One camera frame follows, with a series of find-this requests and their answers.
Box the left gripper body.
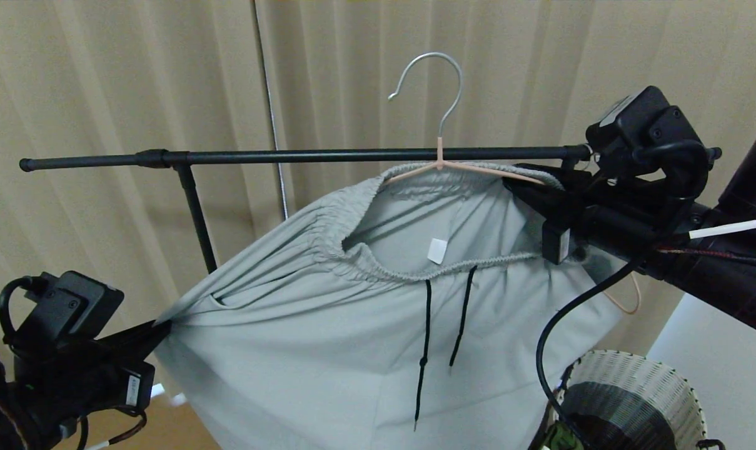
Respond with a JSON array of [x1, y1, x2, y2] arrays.
[[15, 341, 156, 432]]

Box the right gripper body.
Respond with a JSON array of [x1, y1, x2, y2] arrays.
[[540, 203, 669, 265]]

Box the pink clothes hanger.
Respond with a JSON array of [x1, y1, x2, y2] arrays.
[[603, 272, 641, 315], [384, 52, 547, 186]]

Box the green garment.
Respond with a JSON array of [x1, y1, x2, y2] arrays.
[[540, 422, 578, 450]]

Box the pale grey shorts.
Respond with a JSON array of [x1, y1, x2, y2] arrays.
[[154, 161, 628, 450]]

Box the white laundry basket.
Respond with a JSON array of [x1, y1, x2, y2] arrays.
[[543, 350, 725, 450]]

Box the black clothes rack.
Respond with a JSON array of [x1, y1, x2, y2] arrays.
[[19, 144, 722, 276]]

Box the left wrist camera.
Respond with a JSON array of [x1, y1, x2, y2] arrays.
[[15, 271, 125, 351]]

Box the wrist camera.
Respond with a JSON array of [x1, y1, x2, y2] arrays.
[[15, 271, 125, 351], [585, 86, 710, 188]]

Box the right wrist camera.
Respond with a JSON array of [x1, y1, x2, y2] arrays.
[[585, 86, 710, 188]]

